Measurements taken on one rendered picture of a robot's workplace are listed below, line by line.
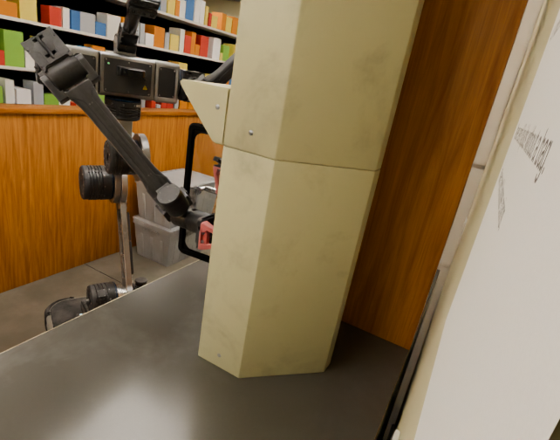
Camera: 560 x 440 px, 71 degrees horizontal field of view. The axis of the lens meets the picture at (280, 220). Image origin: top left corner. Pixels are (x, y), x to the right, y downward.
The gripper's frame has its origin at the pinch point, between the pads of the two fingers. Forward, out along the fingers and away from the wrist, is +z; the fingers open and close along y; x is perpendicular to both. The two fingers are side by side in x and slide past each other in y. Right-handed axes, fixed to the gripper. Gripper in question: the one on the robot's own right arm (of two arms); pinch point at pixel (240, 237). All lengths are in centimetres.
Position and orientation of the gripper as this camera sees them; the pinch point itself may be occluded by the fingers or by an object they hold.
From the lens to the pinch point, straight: 93.5
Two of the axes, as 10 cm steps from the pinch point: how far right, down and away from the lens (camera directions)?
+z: 8.6, 2.9, -4.3
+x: -1.6, 9.4, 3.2
